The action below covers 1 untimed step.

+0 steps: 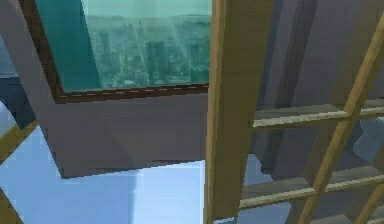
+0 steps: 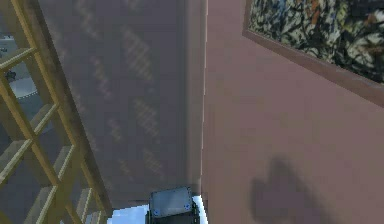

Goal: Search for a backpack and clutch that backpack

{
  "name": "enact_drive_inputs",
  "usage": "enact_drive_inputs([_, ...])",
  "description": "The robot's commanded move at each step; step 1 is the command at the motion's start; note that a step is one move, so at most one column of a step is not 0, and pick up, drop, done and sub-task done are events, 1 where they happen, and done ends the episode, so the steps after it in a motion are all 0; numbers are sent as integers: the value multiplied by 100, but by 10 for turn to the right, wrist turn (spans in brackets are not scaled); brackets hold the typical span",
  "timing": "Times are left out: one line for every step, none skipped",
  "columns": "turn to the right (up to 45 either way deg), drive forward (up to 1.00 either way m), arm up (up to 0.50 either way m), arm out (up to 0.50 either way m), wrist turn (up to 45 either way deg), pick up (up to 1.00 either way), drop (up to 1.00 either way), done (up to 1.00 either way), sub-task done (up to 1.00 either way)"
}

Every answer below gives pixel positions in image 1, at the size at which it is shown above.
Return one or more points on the dark framed window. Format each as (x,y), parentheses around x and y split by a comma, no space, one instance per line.
(140,50)

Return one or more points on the light wooden shelf unit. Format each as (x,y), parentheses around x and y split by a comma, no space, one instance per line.
(233,110)

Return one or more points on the grey blue object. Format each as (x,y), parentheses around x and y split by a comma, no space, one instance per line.
(370,140)

